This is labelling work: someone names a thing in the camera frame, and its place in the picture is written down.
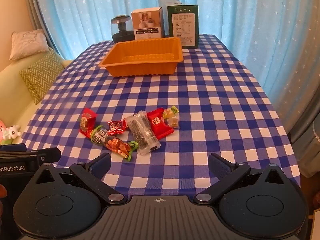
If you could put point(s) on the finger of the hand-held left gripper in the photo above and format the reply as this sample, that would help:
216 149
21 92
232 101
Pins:
51 153
13 147

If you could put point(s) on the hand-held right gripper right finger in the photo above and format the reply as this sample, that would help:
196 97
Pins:
219 166

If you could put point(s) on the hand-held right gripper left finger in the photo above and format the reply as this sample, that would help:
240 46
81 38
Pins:
100 166

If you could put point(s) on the green-ended brown snack packet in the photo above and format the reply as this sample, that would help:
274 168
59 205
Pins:
115 143

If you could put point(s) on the small dark red candy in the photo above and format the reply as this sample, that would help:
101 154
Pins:
116 126

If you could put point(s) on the red packet with round print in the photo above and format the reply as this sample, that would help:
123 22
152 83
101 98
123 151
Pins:
87 122

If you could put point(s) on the clear grey snack packet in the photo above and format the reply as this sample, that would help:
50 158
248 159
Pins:
143 133

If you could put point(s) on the clear brown candy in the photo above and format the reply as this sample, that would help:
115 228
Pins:
173 122

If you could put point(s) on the red packet with white print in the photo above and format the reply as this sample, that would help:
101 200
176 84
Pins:
158 125

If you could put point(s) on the yellow-green candy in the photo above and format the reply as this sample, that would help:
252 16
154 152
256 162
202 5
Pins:
170 111

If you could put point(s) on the orange plastic tray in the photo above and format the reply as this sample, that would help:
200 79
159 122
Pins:
140 55

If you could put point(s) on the person's left hand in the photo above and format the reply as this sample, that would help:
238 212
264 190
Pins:
2 191

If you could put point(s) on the white plush toy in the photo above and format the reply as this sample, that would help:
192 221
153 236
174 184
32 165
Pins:
11 132

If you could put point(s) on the pink plush toy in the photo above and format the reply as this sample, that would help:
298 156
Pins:
2 128

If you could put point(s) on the blue checkered tablecloth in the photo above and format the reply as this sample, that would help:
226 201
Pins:
200 105

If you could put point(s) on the green zigzag cushion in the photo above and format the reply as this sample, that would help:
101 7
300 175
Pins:
41 73

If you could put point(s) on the grey-blue curtain with lace trim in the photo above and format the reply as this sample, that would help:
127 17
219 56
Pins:
307 135

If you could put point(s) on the white lace cushion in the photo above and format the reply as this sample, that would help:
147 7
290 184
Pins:
27 43

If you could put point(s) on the pale beige panel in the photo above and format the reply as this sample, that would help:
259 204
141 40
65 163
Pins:
316 223

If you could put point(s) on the grey curtain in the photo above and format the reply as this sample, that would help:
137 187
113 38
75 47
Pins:
41 12

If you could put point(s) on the glass dome jar dark base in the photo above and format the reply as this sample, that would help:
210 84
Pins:
121 28

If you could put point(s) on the dark green carton box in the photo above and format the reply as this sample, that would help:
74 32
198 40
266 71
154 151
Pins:
183 25

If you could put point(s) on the light blue star curtain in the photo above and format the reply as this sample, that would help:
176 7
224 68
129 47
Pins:
237 17

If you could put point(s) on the white product box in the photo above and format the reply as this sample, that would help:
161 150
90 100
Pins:
147 23

